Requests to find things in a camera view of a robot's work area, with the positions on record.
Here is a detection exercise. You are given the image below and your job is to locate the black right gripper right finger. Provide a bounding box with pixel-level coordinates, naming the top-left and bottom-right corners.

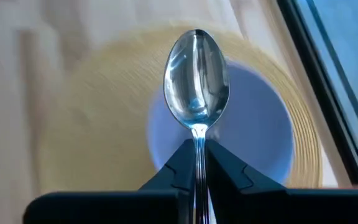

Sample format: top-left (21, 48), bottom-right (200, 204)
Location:
top-left (205, 138), bottom-right (358, 224)

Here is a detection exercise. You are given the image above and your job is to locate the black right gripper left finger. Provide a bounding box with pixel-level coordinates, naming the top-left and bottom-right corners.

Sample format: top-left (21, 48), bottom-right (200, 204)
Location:
top-left (22, 138), bottom-right (198, 224)

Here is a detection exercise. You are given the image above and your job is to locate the purple round plate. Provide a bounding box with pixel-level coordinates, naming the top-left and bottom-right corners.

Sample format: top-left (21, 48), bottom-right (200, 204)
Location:
top-left (146, 60), bottom-right (295, 186)

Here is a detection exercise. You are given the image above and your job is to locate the silver metal spoon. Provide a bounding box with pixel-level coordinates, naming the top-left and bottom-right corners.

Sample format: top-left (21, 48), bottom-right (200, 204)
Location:
top-left (162, 28), bottom-right (231, 224)

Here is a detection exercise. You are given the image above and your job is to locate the round woven yellow placemat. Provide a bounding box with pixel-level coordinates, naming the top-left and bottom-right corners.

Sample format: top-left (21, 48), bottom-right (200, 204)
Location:
top-left (39, 23), bottom-right (324, 195)

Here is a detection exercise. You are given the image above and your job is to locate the black aluminium table frame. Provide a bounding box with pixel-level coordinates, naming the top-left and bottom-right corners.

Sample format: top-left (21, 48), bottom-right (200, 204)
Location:
top-left (277, 0), bottom-right (358, 186)

